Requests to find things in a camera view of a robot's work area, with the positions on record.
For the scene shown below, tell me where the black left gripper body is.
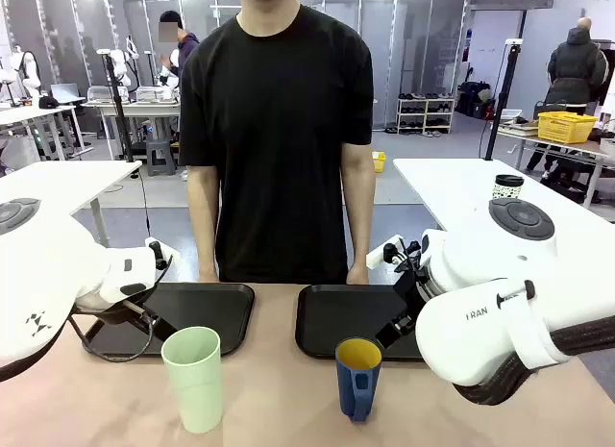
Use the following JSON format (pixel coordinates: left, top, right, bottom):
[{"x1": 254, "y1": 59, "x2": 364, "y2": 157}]
[{"x1": 123, "y1": 296, "x2": 180, "y2": 345}]

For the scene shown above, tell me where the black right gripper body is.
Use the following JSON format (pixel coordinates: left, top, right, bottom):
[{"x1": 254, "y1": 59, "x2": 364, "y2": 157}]
[{"x1": 391, "y1": 266, "x2": 432, "y2": 323}]

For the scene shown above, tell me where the blue mug yellow inside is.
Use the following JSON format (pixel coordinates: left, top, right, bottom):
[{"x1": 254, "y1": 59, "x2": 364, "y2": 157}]
[{"x1": 334, "y1": 337, "x2": 383, "y2": 423}]

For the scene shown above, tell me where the pale green plastic cup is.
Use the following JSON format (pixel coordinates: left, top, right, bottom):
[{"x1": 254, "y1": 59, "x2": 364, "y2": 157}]
[{"x1": 160, "y1": 326, "x2": 223, "y2": 435}]

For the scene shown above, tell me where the person's left forearm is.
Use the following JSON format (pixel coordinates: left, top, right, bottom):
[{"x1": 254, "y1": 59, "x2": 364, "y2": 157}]
[{"x1": 340, "y1": 142, "x2": 376, "y2": 271}]

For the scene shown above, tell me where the person's right forearm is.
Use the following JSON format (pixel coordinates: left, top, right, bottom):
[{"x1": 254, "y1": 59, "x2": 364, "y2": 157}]
[{"x1": 185, "y1": 163, "x2": 222, "y2": 274}]

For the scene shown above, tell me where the black plastic tray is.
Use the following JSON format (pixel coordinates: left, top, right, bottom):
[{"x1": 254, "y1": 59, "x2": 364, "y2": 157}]
[
  {"x1": 294, "y1": 284, "x2": 430, "y2": 362},
  {"x1": 82, "y1": 282, "x2": 256, "y2": 360}
]

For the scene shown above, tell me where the wide white desk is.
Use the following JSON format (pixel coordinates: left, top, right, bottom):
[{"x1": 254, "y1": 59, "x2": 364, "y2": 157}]
[{"x1": 392, "y1": 157, "x2": 615, "y2": 236}]

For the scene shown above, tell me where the white spotted tumbler black lid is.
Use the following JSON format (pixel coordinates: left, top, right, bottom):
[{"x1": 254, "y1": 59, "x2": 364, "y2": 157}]
[{"x1": 492, "y1": 174, "x2": 525, "y2": 201}]

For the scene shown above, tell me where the grey plastic step stool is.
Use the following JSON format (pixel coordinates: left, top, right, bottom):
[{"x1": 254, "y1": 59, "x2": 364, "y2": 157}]
[{"x1": 145, "y1": 138, "x2": 177, "y2": 177}]

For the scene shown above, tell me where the white desk with grey leg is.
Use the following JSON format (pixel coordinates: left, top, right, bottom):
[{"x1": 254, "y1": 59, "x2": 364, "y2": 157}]
[{"x1": 0, "y1": 159, "x2": 144, "y2": 249}]

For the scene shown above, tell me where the white shoe rack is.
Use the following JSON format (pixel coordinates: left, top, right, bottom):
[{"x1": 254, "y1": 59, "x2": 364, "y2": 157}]
[{"x1": 396, "y1": 96, "x2": 455, "y2": 135}]

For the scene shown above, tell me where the black bags pile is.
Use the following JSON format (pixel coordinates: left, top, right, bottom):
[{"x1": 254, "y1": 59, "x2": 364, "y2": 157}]
[{"x1": 455, "y1": 81, "x2": 497, "y2": 120}]

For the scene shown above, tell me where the person in black t-shirt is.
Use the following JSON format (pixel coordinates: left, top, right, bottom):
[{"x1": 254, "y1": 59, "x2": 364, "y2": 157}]
[{"x1": 178, "y1": 0, "x2": 376, "y2": 285}]

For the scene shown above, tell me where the white background table with trays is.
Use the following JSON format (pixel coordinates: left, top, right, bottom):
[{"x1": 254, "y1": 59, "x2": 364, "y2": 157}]
[{"x1": 81, "y1": 85, "x2": 182, "y2": 160}]

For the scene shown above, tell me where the large yellow plastic basket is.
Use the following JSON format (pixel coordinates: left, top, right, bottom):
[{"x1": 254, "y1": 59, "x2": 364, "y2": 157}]
[{"x1": 536, "y1": 111, "x2": 600, "y2": 145}]

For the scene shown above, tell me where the grey table under basket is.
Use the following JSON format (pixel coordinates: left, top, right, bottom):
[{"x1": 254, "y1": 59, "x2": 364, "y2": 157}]
[{"x1": 497, "y1": 122, "x2": 615, "y2": 208}]

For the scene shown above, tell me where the white background work table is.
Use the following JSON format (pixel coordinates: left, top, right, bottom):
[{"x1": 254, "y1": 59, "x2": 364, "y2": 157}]
[{"x1": 0, "y1": 104, "x2": 95, "y2": 161}]

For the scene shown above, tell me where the open grey laptop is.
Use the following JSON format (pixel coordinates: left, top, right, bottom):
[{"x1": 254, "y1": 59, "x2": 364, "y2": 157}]
[{"x1": 50, "y1": 83, "x2": 86, "y2": 105}]

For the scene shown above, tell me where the person in black puffer jacket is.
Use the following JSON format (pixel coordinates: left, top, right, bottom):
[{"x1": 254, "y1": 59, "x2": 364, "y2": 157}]
[{"x1": 526, "y1": 16, "x2": 610, "y2": 179}]

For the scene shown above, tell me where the person in purple hoodie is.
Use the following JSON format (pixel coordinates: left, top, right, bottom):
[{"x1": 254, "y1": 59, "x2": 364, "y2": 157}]
[{"x1": 158, "y1": 10, "x2": 201, "y2": 78}]

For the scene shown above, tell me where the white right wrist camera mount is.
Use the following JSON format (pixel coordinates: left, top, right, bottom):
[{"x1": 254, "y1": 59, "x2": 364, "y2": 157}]
[{"x1": 365, "y1": 235, "x2": 420, "y2": 276}]

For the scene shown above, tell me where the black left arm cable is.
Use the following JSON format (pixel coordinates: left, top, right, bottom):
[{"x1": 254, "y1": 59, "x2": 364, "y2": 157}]
[{"x1": 68, "y1": 311, "x2": 160, "y2": 363}]

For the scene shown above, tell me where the black camera pole stand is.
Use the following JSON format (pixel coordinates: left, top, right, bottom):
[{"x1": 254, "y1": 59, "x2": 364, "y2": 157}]
[
  {"x1": 482, "y1": 38, "x2": 524, "y2": 161},
  {"x1": 95, "y1": 47, "x2": 137, "y2": 163}
]

